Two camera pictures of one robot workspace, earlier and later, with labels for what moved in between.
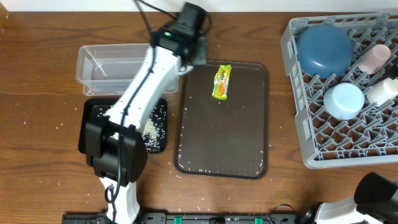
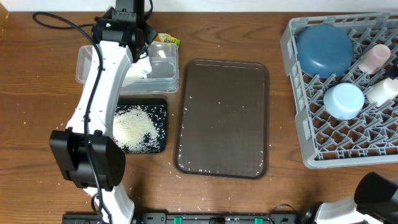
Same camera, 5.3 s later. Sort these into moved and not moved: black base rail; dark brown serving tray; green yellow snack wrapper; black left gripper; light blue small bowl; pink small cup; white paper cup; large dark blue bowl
Moved: black left gripper; green yellow snack wrapper
Not moved: black base rail; large dark blue bowl; light blue small bowl; dark brown serving tray; white paper cup; pink small cup
